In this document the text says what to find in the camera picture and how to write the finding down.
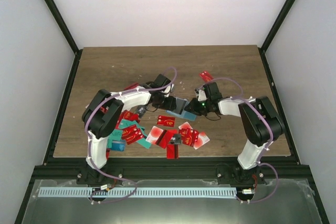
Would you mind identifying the teal leather card holder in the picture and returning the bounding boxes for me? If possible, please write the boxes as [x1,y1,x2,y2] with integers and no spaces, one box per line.
[166,98,197,121]

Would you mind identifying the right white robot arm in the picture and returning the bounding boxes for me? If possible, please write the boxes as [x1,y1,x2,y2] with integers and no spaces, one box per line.
[184,82,285,184]

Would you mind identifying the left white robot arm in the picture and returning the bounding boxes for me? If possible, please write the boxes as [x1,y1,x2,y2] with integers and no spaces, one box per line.
[82,74,176,184]

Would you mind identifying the red VIP card centre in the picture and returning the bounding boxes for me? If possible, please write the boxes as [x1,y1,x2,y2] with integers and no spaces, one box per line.
[156,115,175,127]

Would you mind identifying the black card centre left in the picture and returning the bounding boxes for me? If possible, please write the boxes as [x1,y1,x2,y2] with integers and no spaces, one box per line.
[134,105,147,118]

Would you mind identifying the red gold card right pile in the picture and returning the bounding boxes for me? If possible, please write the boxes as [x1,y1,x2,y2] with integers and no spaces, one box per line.
[178,128,199,147]

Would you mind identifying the red gold card pile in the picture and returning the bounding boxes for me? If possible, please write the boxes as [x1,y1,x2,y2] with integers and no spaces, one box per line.
[121,125,146,145]
[178,128,199,147]

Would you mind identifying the white red card right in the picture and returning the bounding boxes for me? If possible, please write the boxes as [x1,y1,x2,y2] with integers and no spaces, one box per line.
[193,132,210,150]

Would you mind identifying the red card far right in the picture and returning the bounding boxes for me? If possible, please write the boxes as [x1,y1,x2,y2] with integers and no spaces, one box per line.
[199,71,214,83]

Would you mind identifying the white red circle card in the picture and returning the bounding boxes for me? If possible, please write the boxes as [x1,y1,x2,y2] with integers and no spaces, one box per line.
[146,126,164,144]

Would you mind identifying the red card top pile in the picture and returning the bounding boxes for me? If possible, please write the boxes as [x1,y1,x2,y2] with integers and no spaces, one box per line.
[124,82,139,91]

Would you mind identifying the teal card with stripe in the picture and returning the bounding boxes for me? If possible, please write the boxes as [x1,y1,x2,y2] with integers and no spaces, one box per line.
[136,129,152,149]

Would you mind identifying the teal card front left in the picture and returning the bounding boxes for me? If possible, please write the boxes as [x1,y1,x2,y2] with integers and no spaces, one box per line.
[108,129,123,143]

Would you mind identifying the blue card front left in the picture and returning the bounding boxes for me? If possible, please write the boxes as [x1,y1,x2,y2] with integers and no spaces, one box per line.
[110,141,125,152]

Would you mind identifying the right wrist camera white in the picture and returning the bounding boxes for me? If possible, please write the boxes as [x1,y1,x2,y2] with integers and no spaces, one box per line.
[195,89,207,102]

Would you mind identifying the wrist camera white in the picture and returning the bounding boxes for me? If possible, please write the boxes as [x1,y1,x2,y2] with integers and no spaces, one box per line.
[195,89,207,102]
[161,84,175,97]

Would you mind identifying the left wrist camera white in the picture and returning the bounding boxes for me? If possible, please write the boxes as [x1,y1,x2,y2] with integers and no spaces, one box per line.
[161,84,175,97]

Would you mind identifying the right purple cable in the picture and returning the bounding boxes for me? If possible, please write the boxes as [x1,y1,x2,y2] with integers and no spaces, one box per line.
[195,77,278,204]

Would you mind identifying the purple cable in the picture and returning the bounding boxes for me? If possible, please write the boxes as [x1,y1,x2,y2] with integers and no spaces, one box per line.
[195,77,278,204]
[85,66,177,205]

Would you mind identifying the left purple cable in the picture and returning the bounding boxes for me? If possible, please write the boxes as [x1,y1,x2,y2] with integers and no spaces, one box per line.
[85,66,177,205]

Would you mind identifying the light blue slotted cable duct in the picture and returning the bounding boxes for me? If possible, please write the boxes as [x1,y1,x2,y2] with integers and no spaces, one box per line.
[38,187,237,199]

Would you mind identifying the black frame post right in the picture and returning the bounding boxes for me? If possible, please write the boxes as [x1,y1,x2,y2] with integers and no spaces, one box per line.
[259,0,312,51]

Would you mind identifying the black frame post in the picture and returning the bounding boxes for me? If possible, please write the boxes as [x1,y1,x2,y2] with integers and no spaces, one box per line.
[28,0,80,55]
[259,0,312,51]

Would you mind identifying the black frame post left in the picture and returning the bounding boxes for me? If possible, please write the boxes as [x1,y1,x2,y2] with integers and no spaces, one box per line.
[28,0,80,55]

